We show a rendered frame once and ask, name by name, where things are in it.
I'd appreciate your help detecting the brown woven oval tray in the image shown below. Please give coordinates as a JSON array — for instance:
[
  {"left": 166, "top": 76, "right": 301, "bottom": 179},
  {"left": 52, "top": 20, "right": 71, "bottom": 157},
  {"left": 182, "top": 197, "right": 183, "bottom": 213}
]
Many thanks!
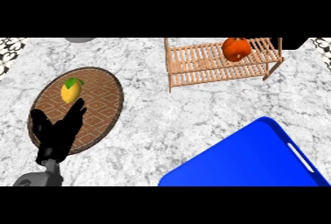
[{"left": 25, "top": 66, "right": 126, "bottom": 156}]

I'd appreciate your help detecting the blue plastic tray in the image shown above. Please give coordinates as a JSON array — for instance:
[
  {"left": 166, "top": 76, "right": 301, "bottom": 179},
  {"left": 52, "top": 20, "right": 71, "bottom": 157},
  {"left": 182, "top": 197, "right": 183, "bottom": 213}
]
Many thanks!
[{"left": 157, "top": 115, "right": 331, "bottom": 187}]

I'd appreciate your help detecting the grey round object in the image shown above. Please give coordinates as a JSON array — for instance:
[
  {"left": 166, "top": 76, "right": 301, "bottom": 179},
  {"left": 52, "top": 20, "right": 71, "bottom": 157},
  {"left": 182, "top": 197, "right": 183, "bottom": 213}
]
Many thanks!
[{"left": 64, "top": 37, "right": 98, "bottom": 44}]

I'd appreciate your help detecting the orange pumpkin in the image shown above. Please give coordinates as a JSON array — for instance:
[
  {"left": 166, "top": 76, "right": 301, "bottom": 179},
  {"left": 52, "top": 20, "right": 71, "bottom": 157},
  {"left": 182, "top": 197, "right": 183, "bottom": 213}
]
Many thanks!
[{"left": 222, "top": 37, "right": 254, "bottom": 63}]

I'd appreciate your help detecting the wooden slatted tiered shelf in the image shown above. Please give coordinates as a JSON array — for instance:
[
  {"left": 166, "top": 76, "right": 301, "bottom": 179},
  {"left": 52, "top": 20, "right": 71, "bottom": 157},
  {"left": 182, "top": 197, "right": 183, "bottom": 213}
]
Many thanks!
[{"left": 163, "top": 37, "right": 285, "bottom": 94}]

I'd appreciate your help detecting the black appliance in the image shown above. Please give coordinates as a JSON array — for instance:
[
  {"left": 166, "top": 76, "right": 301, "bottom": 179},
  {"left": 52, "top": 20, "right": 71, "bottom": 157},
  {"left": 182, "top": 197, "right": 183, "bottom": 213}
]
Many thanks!
[{"left": 281, "top": 37, "right": 310, "bottom": 51}]

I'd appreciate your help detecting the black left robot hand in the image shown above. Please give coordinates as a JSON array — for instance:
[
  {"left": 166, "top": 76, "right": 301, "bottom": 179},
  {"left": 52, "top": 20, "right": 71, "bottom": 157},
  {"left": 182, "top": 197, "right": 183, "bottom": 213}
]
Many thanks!
[{"left": 30, "top": 98, "right": 89, "bottom": 166}]

